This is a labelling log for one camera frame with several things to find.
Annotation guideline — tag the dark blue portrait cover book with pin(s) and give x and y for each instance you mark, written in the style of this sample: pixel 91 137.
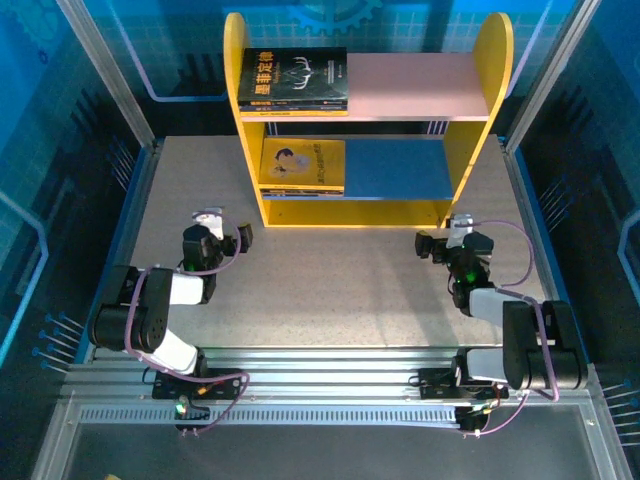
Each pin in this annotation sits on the dark blue portrait cover book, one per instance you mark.
pixel 290 110

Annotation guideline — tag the aluminium rail bed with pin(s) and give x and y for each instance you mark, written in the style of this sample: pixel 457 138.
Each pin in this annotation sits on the aluminium rail bed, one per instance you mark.
pixel 325 370

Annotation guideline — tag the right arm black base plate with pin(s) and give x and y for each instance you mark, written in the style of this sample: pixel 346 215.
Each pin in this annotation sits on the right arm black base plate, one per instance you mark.
pixel 435 385

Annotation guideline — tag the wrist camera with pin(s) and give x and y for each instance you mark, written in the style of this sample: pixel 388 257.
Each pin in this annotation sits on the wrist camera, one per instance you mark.
pixel 214 222
pixel 459 230

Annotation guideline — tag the yellow bookshelf pink blue shelves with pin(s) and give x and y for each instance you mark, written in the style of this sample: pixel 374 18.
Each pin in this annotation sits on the yellow bookshelf pink blue shelves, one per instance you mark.
pixel 400 170

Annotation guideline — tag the black connector box with LED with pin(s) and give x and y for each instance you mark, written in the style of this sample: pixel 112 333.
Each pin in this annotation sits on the black connector box with LED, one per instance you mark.
pixel 472 420
pixel 195 412

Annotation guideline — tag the yellow cartoon cover book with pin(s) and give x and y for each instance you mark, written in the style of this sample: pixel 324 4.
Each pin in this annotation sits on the yellow cartoon cover book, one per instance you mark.
pixel 290 114
pixel 300 162

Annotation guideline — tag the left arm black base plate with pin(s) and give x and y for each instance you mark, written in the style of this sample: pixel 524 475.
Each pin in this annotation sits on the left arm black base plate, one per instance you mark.
pixel 225 385

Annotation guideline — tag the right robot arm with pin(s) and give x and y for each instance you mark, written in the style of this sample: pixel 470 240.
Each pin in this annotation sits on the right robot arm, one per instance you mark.
pixel 530 350

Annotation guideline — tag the dark clear panel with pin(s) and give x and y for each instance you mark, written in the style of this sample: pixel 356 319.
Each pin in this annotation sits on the dark clear panel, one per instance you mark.
pixel 325 455

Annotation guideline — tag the black antler cover book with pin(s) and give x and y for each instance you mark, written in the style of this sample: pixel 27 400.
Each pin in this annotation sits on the black antler cover book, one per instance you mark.
pixel 290 190
pixel 292 75

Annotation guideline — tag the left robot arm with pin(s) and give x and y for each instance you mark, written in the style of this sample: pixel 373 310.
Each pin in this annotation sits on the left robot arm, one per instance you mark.
pixel 150 305

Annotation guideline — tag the slotted aluminium strip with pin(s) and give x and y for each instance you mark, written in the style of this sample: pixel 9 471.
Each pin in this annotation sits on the slotted aluminium strip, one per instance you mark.
pixel 300 414

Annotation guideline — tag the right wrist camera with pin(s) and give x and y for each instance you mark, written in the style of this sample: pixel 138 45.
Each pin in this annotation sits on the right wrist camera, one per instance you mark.
pixel 459 230

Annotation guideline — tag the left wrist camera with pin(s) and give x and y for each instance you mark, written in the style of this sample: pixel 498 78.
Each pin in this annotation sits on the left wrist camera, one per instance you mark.
pixel 214 222

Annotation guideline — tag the aluminium frame post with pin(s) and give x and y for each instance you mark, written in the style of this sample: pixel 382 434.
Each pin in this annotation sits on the aluminium frame post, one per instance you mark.
pixel 109 75
pixel 547 75

